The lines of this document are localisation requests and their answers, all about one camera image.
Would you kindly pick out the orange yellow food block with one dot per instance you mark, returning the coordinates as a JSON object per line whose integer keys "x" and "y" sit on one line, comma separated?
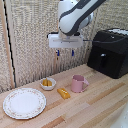
{"x": 63, "y": 93}

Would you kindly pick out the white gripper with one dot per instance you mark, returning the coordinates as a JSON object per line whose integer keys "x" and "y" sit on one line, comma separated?
{"x": 65, "y": 41}

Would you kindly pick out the white plate patterned rim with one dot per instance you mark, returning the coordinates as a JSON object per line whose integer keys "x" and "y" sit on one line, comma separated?
{"x": 24, "y": 103}

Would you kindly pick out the pink mug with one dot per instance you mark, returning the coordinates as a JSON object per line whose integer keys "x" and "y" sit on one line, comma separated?
{"x": 78, "y": 83}

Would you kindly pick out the woven folding screen panel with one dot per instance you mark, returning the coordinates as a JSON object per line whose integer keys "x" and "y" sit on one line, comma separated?
{"x": 2, "y": 50}
{"x": 33, "y": 40}
{"x": 81, "y": 56}
{"x": 113, "y": 15}

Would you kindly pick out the small white bowl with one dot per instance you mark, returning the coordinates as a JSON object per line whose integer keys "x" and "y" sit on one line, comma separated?
{"x": 48, "y": 86}

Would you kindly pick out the yellow food pieces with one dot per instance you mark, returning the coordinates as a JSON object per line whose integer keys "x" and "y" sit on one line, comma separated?
{"x": 47, "y": 82}

